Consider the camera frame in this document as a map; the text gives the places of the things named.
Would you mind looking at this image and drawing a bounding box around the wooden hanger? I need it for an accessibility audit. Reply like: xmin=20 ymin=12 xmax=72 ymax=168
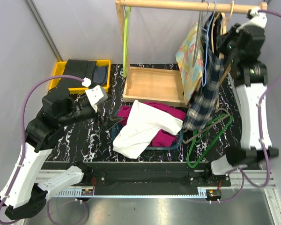
xmin=210 ymin=1 xmax=235 ymax=85

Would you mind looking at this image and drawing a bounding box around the white garment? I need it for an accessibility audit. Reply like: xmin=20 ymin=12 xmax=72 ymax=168
xmin=113 ymin=100 xmax=184 ymax=159

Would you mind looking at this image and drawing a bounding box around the magenta pleated skirt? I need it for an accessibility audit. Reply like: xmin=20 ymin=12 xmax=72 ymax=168
xmin=117 ymin=102 xmax=186 ymax=147

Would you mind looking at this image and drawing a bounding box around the navy plaid garment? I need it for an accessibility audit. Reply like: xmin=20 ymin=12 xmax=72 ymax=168
xmin=183 ymin=16 xmax=227 ymax=131

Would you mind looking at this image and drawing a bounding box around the grey hanger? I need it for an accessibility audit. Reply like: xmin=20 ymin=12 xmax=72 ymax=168
xmin=192 ymin=11 xmax=205 ymax=67
xmin=182 ymin=108 xmax=231 ymax=144

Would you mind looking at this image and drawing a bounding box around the green velvet hanger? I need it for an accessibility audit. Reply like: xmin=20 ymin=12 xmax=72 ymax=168
xmin=186 ymin=115 xmax=234 ymax=169

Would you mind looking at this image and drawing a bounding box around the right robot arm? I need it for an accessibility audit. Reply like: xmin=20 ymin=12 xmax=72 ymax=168
xmin=203 ymin=23 xmax=279 ymax=186

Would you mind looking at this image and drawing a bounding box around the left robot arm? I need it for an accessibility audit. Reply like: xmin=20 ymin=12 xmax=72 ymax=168
xmin=0 ymin=86 xmax=120 ymax=224

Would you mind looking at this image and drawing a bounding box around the lime green hanger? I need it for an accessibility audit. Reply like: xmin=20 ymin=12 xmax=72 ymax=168
xmin=123 ymin=7 xmax=131 ymax=78

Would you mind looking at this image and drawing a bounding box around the blue transparent basket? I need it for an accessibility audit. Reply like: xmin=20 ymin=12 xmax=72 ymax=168
xmin=111 ymin=121 xmax=185 ymax=150

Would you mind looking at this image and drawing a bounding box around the black folded cloth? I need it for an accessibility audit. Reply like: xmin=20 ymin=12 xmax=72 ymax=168
xmin=63 ymin=60 xmax=110 ymax=86

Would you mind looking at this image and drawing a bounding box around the pastel patterned garment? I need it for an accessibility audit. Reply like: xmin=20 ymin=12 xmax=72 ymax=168
xmin=176 ymin=23 xmax=204 ymax=104

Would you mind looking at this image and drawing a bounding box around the wooden clothes rack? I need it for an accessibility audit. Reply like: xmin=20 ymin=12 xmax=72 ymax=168
xmin=115 ymin=0 xmax=255 ymax=107

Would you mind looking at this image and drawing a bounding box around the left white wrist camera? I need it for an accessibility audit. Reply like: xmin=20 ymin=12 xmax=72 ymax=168
xmin=81 ymin=77 xmax=108 ymax=112

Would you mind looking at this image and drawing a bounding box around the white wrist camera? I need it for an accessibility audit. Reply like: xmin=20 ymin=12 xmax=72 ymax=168
xmin=81 ymin=77 xmax=108 ymax=112
xmin=236 ymin=7 xmax=267 ymax=33

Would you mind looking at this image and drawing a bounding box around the blue wire hanger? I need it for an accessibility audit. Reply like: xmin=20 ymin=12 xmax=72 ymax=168
xmin=202 ymin=1 xmax=217 ymax=87

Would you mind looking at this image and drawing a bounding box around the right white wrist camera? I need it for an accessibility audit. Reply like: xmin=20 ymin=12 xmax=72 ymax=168
xmin=236 ymin=7 xmax=267 ymax=33

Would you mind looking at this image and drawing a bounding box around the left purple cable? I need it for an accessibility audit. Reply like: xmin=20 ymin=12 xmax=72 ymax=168
xmin=0 ymin=75 xmax=85 ymax=223

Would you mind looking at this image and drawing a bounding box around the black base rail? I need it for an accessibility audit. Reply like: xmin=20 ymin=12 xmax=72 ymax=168
xmin=44 ymin=161 xmax=231 ymax=196

